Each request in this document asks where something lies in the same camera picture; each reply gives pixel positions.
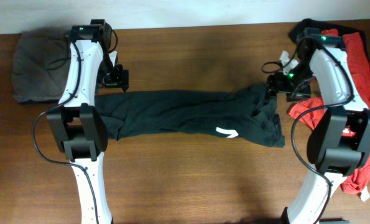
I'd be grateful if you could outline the dark green t-shirt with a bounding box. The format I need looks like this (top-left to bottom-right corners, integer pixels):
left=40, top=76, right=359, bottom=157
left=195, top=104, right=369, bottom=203
left=95, top=83, right=285, bottom=147

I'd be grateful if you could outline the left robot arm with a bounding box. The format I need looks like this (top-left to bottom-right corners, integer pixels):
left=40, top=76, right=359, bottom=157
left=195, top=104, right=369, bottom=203
left=46, top=19, right=129, bottom=224

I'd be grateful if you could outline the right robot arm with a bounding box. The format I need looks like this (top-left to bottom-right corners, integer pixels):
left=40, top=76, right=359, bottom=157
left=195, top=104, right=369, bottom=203
left=266, top=27, right=370, bottom=223

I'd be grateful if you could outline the red t-shirt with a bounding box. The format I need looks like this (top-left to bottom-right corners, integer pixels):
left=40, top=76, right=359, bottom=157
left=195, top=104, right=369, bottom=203
left=287, top=28, right=370, bottom=202

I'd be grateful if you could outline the black garment under red shirt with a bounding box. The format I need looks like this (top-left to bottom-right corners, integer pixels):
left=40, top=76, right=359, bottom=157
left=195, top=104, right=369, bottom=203
left=289, top=17, right=370, bottom=113

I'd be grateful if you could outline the folded grey-brown garment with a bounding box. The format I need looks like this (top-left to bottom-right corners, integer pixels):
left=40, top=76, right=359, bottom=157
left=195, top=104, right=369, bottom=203
left=11, top=28, right=70, bottom=104

